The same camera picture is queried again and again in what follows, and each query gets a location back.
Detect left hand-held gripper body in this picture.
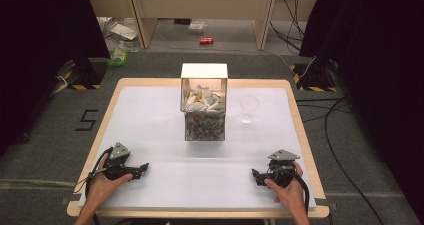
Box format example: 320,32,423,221
101,142,141,181

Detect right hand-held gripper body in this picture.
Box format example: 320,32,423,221
265,148,301,189

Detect person's right hand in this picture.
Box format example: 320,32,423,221
264,161,305,216

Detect person's left hand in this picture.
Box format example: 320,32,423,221
87,152,133,207

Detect wooden table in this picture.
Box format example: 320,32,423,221
66,77,331,219

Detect white table mat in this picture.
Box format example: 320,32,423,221
78,85,317,210

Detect clear glass cup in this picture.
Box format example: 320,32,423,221
238,94,261,125

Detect clear box with white lid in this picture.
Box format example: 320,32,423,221
180,62,229,142

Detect pile of white tea bags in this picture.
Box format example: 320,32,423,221
183,84,225,113

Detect black stand base striped edge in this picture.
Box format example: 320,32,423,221
289,60,339,93
56,58,108,91

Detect green plastic packet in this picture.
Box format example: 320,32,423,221
106,46,130,68

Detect crumpled white plastic wrapping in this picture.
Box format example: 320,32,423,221
97,16,142,53

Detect black curtain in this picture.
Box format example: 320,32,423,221
298,0,424,216
0,0,112,158

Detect clear plastic bag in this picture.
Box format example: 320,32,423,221
187,20,208,36

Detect beige wooden desk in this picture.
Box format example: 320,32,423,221
83,0,324,52

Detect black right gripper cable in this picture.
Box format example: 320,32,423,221
290,171,311,217

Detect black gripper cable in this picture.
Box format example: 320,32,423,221
83,146,115,225
290,171,311,217

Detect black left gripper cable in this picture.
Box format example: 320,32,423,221
83,146,115,225

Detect black floor cables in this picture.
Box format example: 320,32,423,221
269,0,388,225

